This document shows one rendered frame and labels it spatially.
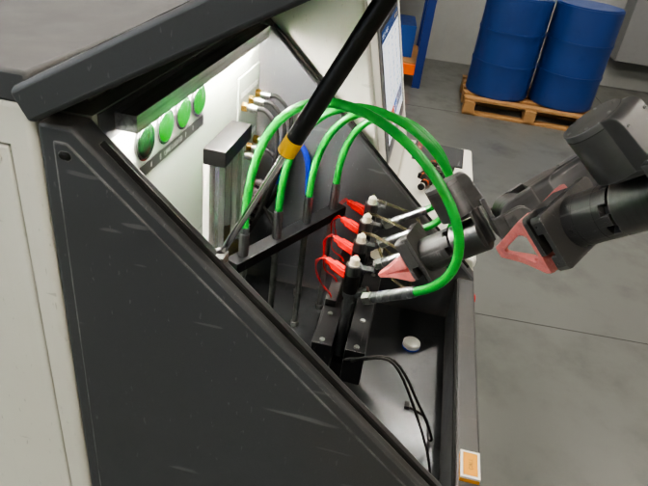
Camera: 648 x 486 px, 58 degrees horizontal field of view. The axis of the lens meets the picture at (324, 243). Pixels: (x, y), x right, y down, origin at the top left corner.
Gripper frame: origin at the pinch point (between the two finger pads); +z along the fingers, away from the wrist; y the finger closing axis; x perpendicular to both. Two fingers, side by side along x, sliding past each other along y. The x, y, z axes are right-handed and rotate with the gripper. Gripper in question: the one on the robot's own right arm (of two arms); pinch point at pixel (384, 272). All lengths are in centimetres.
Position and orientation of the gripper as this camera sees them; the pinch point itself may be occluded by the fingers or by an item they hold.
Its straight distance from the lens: 101.2
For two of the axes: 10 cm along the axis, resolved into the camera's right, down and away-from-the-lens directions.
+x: -4.4, 4.3, -7.9
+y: -5.3, -8.3, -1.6
